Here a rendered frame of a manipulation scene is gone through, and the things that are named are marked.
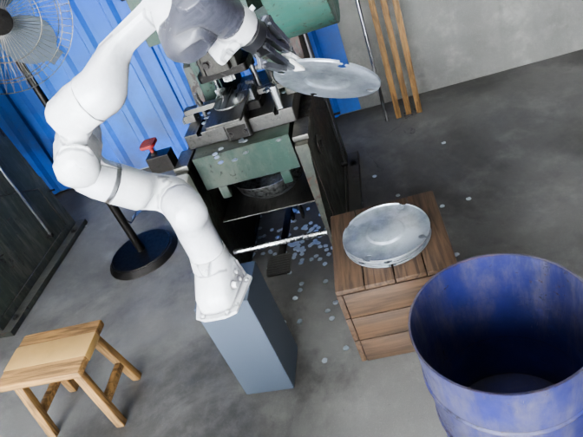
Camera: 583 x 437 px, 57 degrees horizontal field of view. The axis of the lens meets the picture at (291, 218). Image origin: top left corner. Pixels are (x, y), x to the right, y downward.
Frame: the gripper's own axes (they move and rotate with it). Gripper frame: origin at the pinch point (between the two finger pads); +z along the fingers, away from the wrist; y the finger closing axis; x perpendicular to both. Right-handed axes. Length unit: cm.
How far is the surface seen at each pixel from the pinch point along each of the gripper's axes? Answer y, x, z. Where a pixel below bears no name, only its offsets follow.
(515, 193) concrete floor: -14, -30, 132
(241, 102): 5, 50, 42
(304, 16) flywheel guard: 24.9, 14.8, 25.2
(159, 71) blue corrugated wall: 53, 176, 113
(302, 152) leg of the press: -12, 28, 52
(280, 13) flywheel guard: 23.5, 19.2, 18.5
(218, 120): -4, 53, 34
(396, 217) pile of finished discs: -33, -6, 61
